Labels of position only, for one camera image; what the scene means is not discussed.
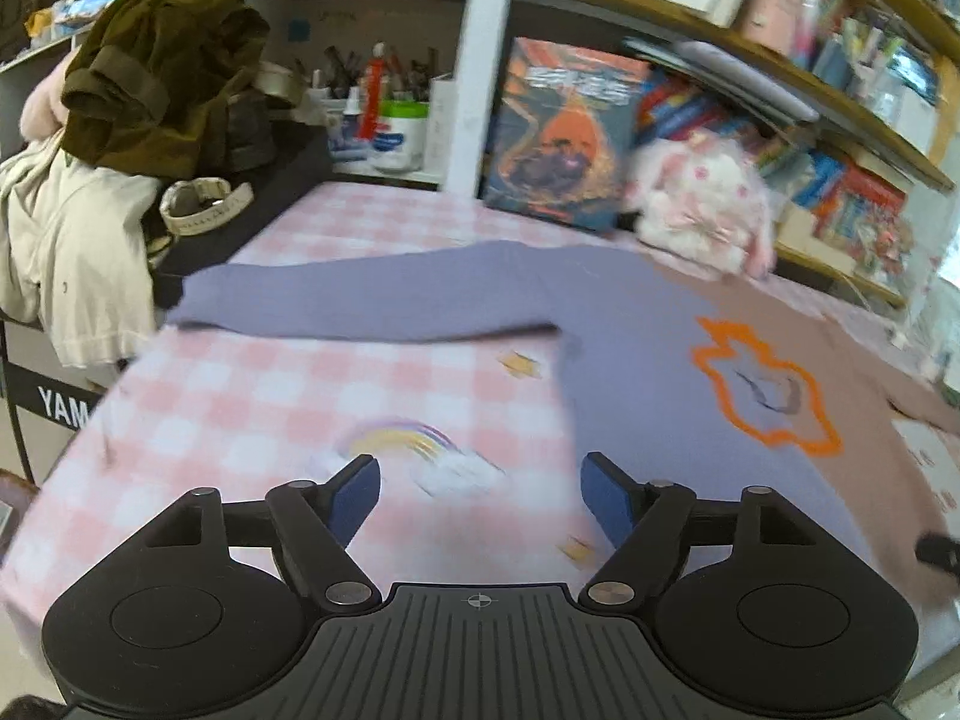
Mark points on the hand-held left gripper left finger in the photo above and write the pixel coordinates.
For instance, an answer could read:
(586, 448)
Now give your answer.
(357, 496)

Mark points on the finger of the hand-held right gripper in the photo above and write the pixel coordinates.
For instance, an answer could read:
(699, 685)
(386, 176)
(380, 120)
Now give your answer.
(939, 551)

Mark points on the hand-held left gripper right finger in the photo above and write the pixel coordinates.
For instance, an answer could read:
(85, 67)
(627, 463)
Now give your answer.
(606, 499)

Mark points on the purple and brown sweater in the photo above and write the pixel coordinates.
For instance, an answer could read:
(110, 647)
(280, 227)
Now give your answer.
(637, 345)

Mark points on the pink checked printed blanket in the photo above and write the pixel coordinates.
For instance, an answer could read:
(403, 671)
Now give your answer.
(247, 390)

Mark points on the pink and white plush toy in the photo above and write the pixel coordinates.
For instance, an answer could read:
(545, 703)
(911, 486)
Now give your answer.
(697, 202)

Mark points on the black digital piano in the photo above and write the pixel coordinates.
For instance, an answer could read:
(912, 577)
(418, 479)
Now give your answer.
(255, 187)

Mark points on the beige wristwatch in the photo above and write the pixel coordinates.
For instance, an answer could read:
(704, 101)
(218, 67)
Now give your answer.
(199, 206)

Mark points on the white jar with blue label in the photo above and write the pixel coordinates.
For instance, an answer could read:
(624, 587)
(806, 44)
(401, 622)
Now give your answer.
(400, 136)

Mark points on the large book with orange figure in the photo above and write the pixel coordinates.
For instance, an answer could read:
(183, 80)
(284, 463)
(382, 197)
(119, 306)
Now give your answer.
(562, 135)

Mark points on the row of colourful books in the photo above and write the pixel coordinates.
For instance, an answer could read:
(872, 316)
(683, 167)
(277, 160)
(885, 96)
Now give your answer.
(840, 195)

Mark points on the white spray bottle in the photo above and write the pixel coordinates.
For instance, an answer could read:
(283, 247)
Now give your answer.
(351, 120)

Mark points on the cream garment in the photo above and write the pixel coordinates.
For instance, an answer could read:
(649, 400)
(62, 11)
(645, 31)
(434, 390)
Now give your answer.
(67, 255)

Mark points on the red tube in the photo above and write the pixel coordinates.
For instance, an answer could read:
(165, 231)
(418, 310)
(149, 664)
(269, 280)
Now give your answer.
(373, 94)

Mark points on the round metal tin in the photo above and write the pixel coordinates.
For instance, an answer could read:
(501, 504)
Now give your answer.
(279, 82)

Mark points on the holder with pens and tools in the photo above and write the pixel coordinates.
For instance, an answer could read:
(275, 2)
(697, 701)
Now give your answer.
(405, 75)

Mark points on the white shelf unit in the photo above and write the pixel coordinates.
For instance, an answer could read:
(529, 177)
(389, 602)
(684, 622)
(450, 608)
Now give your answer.
(480, 90)

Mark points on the olive brown garment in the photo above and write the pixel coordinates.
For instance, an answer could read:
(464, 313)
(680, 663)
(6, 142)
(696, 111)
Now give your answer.
(165, 67)

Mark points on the pink fluffy cloth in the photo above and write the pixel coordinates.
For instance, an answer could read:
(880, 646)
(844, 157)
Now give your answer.
(45, 101)

